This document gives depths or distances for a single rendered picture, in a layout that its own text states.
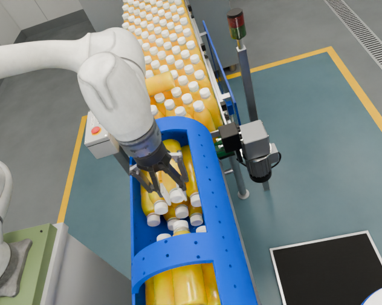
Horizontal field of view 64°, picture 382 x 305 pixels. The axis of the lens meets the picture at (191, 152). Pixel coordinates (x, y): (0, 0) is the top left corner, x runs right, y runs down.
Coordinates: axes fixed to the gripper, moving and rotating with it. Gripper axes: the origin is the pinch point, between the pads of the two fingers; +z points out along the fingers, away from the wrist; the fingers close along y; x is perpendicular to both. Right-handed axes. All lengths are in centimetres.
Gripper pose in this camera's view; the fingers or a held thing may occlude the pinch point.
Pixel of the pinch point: (173, 192)
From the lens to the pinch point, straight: 82.9
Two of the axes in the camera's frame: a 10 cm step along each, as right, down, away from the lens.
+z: 2.8, 6.2, 7.3
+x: -1.4, -7.3, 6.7
